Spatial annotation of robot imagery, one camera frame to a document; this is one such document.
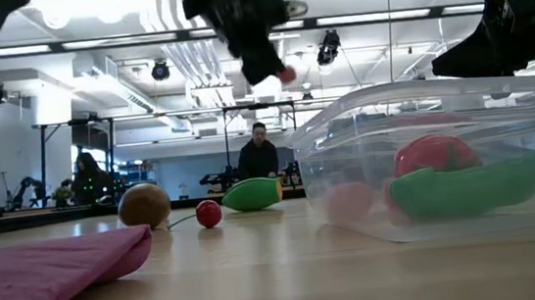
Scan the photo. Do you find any green toy corn cob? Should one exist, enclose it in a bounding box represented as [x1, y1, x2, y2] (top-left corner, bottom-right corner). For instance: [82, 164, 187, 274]
[219, 175, 286, 216]

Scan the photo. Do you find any person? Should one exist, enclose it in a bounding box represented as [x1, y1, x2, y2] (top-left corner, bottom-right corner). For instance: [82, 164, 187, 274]
[233, 120, 281, 182]
[68, 148, 118, 208]

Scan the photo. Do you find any black metal station frame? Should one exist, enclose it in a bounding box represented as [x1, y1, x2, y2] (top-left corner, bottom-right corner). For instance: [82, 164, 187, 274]
[30, 98, 305, 213]

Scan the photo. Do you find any long green toy cucumber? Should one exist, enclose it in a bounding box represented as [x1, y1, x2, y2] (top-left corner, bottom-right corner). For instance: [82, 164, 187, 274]
[386, 152, 535, 224]

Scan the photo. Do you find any dark background table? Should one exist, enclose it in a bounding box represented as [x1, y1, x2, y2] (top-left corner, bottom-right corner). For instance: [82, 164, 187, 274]
[0, 183, 307, 237]

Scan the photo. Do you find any black overhead light bar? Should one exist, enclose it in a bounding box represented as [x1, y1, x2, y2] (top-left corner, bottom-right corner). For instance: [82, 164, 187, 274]
[0, 0, 487, 61]

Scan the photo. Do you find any clear plastic tupperware container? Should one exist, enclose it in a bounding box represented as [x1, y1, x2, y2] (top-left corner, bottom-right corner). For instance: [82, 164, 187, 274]
[284, 68, 535, 254]

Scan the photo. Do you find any large red toy tomato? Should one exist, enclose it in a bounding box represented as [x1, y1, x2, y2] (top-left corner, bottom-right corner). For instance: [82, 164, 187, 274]
[391, 129, 483, 178]

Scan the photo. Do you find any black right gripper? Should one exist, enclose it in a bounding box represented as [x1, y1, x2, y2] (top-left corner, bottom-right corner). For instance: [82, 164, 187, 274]
[424, 0, 535, 83]

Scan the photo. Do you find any small red toy cherry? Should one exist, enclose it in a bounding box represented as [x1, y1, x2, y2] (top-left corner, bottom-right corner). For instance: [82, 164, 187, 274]
[164, 198, 224, 233]

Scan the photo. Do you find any small red toy fruit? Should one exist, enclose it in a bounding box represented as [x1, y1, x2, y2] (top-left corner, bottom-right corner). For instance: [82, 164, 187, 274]
[277, 66, 300, 86]

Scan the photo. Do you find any blue storage shelving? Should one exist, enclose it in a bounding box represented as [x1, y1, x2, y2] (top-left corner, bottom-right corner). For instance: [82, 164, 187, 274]
[114, 160, 159, 203]

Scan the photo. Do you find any brown toy kiwi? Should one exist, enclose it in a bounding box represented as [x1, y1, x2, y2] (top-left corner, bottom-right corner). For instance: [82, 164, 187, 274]
[116, 180, 174, 233]

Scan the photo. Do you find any black background robot rig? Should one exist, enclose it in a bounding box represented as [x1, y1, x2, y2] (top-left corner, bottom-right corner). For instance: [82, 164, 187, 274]
[199, 165, 243, 196]

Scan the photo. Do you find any green leafy toy bunch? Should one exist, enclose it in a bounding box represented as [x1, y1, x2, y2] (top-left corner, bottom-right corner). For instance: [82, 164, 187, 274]
[52, 183, 76, 209]

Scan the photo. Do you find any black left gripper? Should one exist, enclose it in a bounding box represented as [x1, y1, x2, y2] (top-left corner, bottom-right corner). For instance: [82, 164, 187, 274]
[164, 0, 297, 94]

